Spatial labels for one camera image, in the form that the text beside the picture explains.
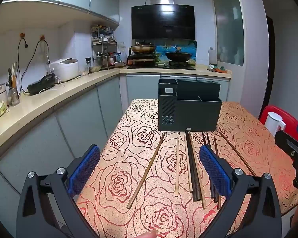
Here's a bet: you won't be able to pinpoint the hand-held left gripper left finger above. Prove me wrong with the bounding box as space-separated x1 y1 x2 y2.
16 144 101 238

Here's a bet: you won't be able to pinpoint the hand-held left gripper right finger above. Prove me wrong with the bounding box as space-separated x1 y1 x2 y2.
199 145 282 238

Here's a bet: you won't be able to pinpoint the pale bamboo chopstick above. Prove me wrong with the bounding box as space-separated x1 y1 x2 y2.
174 138 180 197

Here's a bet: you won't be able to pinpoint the dark grey utensil holder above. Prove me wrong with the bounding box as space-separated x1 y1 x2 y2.
158 78 223 132

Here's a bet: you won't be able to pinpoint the metal cup with utensils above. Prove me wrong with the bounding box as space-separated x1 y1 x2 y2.
6 61 21 107

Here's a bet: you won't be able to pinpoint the person's left hand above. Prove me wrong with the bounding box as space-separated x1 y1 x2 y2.
140 229 159 238

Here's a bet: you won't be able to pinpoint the red plastic stool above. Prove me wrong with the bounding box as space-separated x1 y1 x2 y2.
259 105 298 144

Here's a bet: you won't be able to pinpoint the rose printed tablecloth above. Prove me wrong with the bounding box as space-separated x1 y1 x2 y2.
73 99 298 238

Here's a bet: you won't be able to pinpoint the grey kitchen base cabinets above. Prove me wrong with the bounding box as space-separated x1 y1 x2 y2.
0 64 232 238

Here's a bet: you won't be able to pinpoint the dark door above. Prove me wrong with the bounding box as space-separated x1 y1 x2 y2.
266 16 276 109

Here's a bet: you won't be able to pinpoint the black countertop appliance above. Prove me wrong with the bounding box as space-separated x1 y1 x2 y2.
27 73 55 96

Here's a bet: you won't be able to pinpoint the orange green cleaning cloths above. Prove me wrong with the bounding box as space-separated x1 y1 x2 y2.
208 64 227 73

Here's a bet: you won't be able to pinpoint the white rice cooker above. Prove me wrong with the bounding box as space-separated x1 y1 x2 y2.
50 58 80 82

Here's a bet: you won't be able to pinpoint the napa cabbage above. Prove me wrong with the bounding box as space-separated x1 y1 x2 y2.
0 100 8 119

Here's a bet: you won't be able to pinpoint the black gas stove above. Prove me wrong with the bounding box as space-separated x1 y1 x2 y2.
127 63 196 70

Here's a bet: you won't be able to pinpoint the black wok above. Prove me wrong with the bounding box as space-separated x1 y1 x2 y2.
165 47 193 62

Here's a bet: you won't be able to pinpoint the metal spice rack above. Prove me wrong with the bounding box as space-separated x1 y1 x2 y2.
91 25 117 70

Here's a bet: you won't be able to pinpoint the frosted glass window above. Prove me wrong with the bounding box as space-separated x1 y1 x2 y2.
212 0 245 67

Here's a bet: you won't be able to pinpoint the blue backsplash picture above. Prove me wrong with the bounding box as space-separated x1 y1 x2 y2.
155 40 197 66

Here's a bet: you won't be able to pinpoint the golden frying pan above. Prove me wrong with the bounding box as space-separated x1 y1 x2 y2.
130 42 157 54

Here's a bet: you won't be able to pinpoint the black range hood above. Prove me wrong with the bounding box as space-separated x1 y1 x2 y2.
131 0 196 40

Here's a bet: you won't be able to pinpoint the black power cable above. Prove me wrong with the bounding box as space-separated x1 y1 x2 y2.
21 40 50 95
17 37 30 95

